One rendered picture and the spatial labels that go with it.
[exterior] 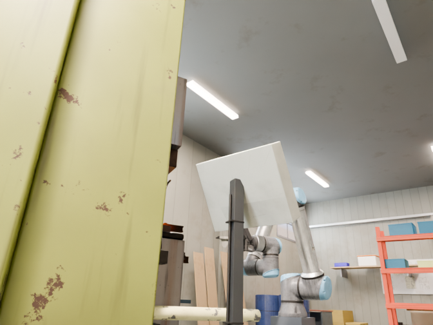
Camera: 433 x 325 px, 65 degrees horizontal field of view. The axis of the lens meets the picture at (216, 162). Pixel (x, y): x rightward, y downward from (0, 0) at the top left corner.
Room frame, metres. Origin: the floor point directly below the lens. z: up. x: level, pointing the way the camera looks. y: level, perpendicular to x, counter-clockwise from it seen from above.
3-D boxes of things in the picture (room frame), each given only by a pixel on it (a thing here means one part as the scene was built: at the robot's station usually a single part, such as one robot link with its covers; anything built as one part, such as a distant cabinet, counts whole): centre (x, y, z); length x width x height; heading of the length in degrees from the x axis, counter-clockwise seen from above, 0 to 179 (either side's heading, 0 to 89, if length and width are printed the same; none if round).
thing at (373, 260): (9.09, -4.09, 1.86); 0.48 x 0.40 x 0.26; 52
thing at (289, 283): (2.47, -0.56, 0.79); 0.17 x 0.15 x 0.18; 49
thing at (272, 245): (1.95, -0.32, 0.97); 0.12 x 0.09 x 0.10; 116
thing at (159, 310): (1.37, 0.01, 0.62); 0.44 x 0.05 x 0.05; 116
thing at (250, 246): (1.87, -0.17, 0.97); 0.12 x 0.08 x 0.09; 116
